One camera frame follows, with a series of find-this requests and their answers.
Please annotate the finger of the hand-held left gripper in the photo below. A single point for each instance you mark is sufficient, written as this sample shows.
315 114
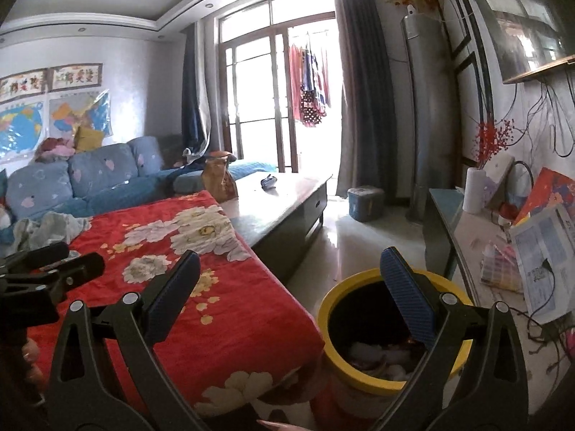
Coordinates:
40 253
81 265

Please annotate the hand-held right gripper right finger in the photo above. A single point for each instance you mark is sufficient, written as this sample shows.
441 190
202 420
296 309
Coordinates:
404 292

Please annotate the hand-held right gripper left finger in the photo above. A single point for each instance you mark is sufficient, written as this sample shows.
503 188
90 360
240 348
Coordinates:
173 298

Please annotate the yellow rimmed waste bin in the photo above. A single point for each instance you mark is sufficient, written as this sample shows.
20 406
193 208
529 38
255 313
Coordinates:
328 314

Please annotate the person's left hand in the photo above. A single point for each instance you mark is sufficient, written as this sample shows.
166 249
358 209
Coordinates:
31 357

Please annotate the person's right hand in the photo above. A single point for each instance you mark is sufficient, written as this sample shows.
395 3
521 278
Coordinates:
287 426

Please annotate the crumpled light cloth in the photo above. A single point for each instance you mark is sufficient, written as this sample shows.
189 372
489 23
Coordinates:
49 226

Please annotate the pink and white plush toy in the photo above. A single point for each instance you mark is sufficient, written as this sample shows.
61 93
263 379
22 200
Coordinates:
4 220

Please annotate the teal cushion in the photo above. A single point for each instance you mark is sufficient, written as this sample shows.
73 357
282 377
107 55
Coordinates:
3 184

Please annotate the red floral blanket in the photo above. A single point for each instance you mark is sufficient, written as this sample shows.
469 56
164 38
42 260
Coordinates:
251 305

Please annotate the glass top tv cabinet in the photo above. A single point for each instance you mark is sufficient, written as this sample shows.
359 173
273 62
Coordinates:
442 220

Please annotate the blue storage box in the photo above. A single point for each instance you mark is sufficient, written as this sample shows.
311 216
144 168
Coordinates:
366 204

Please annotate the stack of colourful packets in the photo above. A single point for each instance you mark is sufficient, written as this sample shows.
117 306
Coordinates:
501 269

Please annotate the blue floral sofa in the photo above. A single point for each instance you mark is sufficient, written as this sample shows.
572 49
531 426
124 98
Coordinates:
103 166

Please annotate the pink plush toys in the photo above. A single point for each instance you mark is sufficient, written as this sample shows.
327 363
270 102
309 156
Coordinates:
54 149

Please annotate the white vase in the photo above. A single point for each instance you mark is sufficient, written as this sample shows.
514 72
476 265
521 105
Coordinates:
475 191

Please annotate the yellow pillow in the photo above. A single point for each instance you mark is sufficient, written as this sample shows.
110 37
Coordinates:
88 139

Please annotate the brown paper bag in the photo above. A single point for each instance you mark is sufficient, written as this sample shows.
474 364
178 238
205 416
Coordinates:
215 179

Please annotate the world map poster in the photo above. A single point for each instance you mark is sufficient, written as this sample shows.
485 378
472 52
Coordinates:
18 125

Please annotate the dark coffee table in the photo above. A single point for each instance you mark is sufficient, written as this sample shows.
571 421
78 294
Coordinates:
278 206

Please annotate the white printed box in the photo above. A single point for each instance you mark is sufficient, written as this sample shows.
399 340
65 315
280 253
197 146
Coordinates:
539 251

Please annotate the country map poster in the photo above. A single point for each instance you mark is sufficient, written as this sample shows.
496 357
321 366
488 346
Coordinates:
72 112

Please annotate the brown sofa cushion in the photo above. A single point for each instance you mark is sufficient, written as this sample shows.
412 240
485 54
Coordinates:
171 150

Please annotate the white and purple box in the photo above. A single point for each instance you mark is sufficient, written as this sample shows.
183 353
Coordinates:
499 177

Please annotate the small blue object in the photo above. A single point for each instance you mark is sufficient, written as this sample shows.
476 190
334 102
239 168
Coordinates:
268 182

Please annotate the black round hoop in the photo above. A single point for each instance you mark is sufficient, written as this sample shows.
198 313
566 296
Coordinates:
531 179

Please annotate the framed embroidery picture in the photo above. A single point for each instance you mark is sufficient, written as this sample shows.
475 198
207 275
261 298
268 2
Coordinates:
22 85
76 77

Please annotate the grey standing air conditioner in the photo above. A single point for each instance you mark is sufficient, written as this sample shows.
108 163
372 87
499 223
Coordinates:
426 121

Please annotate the red printed box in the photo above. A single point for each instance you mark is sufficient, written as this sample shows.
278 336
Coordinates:
548 193

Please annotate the grey curtain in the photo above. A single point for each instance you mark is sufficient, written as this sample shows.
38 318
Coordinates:
364 98

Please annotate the dark blue curtain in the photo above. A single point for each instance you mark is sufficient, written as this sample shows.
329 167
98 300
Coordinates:
193 98

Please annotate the hanging clothes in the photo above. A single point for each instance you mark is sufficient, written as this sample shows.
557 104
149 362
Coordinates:
310 94

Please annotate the brown framed glass door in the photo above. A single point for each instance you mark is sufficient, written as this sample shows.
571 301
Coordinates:
251 90

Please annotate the wall mounted television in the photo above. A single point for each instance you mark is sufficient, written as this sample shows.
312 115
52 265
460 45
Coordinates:
521 40

